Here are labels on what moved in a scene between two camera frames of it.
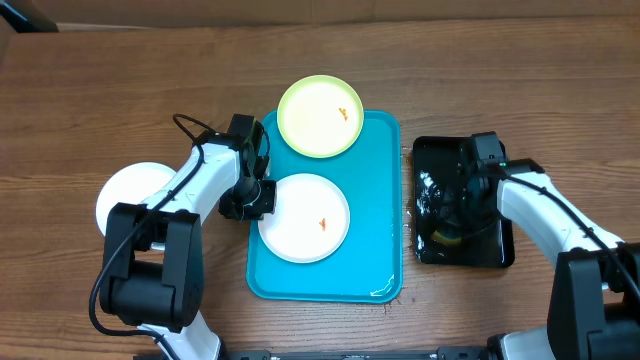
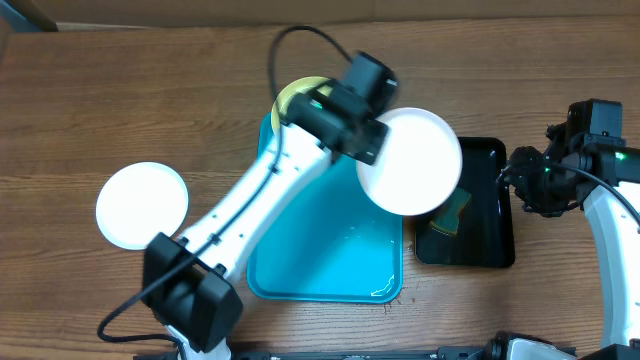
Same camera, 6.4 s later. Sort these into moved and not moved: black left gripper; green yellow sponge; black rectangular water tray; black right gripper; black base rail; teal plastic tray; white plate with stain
Moved: black right gripper; green yellow sponge; white plate with stain; teal plastic tray; black left gripper
Not moved: black rectangular water tray; black base rail
